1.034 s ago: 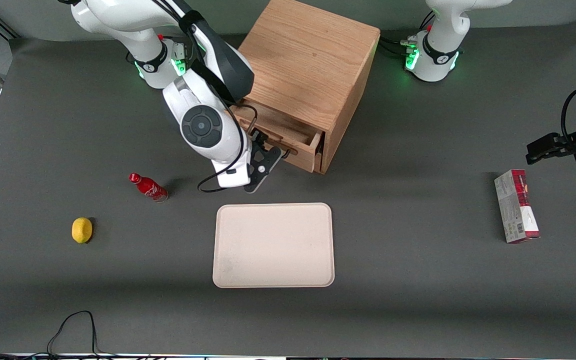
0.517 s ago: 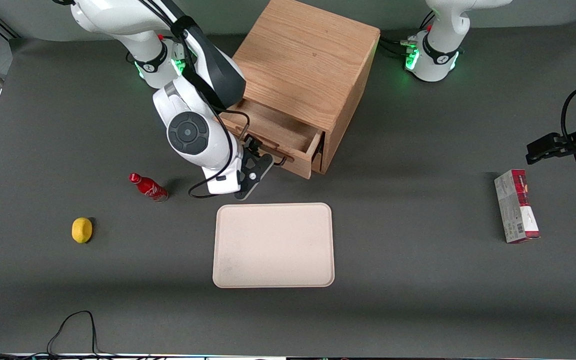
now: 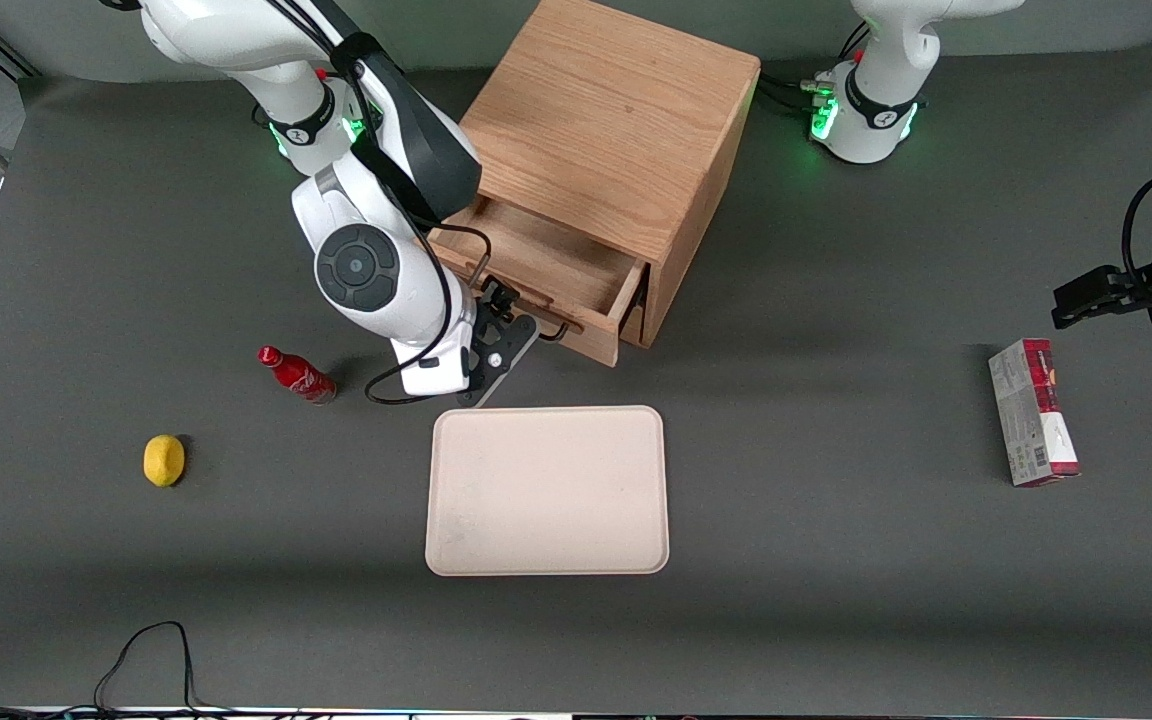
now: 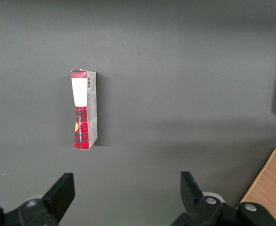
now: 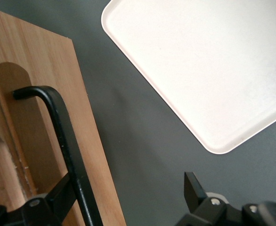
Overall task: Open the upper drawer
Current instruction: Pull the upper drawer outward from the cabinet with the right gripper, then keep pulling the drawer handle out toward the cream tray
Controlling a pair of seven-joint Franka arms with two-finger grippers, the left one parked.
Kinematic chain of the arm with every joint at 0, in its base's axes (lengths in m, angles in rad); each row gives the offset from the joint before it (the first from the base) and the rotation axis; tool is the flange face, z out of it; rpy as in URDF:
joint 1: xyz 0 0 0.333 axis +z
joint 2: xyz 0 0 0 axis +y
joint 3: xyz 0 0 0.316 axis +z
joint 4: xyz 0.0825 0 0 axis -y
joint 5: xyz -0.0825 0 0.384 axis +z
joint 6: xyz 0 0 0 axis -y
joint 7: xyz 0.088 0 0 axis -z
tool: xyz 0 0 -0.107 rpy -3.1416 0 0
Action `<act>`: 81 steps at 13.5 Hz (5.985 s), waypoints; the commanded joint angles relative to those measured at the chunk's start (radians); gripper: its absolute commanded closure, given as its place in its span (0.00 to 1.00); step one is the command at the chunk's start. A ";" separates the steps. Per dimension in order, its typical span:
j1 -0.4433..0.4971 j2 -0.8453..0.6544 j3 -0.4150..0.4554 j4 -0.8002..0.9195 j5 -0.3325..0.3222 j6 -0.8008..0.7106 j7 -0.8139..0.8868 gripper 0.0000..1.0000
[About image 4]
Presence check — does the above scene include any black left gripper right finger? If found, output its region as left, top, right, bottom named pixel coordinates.
left=180, top=171, right=223, bottom=214

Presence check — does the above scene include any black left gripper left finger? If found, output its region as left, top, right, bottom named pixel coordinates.
left=22, top=172, right=75, bottom=223

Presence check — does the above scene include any oak wooden drawer cabinet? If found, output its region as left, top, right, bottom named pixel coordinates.
left=236, top=147, right=276, bottom=226

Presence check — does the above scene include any red plaid cardboard box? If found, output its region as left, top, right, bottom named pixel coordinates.
left=70, top=69, right=98, bottom=150

